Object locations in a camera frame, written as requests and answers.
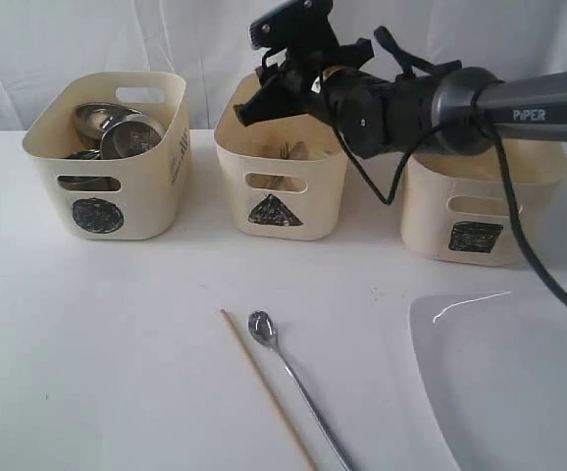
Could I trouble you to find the white curtain backdrop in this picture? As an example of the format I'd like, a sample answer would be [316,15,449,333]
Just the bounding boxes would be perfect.
[0,1,567,131]

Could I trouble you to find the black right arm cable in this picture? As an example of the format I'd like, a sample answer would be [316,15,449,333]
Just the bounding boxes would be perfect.
[322,28,567,330]

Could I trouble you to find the long light wooden chopstick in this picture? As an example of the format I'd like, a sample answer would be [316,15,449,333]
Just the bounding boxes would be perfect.
[255,175,306,192]

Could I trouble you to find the cream bin circle mark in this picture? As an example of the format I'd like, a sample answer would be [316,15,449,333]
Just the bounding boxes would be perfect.
[23,72,191,240]

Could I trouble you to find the cream bin triangle mark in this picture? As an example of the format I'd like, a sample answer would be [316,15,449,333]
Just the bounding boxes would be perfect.
[214,73,348,240]

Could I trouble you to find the large shiny steel bowl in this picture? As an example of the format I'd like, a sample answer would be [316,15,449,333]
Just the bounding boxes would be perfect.
[73,102,140,148]

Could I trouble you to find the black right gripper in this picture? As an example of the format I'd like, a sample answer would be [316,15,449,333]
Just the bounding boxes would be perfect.
[233,38,374,127]

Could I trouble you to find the steel long-handled spoon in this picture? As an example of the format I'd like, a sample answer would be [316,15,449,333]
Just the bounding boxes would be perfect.
[247,308,355,471]

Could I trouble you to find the small matte steel cup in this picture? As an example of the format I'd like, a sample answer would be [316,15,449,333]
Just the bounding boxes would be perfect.
[100,114,166,160]

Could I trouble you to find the white square ceramic plate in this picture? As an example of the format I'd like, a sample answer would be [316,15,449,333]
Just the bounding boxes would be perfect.
[409,291,567,470]

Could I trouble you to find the cream bin square mark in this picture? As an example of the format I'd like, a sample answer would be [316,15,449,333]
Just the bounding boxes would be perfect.
[400,139,567,266]

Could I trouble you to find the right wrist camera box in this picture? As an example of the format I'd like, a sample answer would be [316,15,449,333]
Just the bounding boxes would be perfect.
[248,0,338,50]

